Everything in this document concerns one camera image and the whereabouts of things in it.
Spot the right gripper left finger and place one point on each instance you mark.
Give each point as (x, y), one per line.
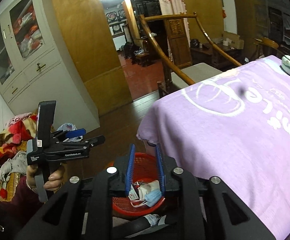
(83, 209)

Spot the colourful floral blanket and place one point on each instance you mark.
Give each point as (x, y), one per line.
(13, 141)

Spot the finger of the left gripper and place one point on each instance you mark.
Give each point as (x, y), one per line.
(63, 135)
(87, 143)

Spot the wooden round-back armchair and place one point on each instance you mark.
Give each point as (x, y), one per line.
(181, 54)

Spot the purple printed tablecloth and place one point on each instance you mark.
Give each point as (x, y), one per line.
(235, 125)

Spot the light blue face mask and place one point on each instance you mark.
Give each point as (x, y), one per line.
(153, 197)

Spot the red plastic trash basket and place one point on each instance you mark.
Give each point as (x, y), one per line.
(144, 175)

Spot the grey glass-door cabinet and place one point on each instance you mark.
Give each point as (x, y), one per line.
(35, 65)

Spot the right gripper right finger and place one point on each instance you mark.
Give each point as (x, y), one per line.
(208, 208)

